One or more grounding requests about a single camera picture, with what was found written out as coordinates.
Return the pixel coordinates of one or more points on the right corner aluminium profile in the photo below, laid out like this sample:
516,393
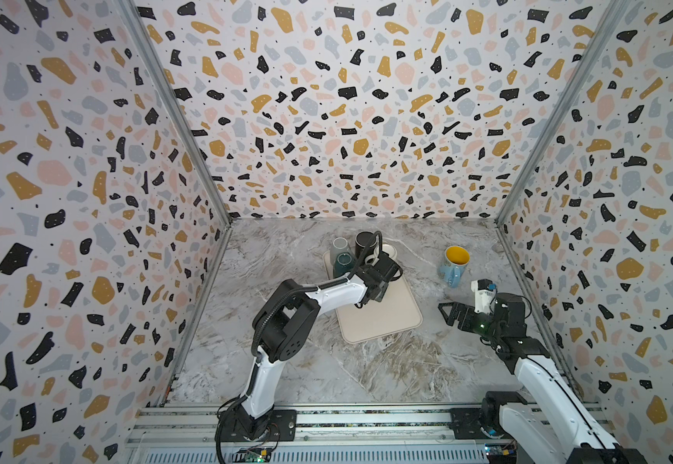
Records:
612,16

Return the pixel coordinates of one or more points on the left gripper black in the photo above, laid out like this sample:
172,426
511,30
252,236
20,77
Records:
384,293

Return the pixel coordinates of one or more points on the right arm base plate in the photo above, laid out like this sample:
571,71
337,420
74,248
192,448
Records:
475,423

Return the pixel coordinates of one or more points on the dark teal mug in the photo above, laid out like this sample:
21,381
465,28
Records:
343,264

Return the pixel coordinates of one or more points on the blue butterfly mug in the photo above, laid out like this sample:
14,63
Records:
453,267

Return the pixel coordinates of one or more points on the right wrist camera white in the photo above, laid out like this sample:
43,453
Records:
485,293

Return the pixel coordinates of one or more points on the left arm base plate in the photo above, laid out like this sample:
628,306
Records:
277,425

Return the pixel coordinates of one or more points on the corner aluminium profile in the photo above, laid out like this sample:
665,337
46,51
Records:
612,16
146,51

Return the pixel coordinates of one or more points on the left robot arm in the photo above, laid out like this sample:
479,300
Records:
283,325

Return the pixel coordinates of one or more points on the black mug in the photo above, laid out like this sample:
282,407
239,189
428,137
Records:
365,244

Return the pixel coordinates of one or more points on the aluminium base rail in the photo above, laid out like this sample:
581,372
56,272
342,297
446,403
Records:
325,433

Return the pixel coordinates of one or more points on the white mug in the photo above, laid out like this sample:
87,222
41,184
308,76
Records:
389,250

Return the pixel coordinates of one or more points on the beige rectangular tray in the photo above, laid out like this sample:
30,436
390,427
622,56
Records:
397,312

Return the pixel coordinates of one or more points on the left corner aluminium profile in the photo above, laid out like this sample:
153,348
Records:
146,51

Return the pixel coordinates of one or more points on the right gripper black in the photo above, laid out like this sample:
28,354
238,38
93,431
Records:
459,307

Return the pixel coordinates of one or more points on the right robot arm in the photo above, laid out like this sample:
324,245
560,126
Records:
569,434

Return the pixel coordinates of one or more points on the grey mug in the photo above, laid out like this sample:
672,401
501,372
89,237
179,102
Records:
339,245

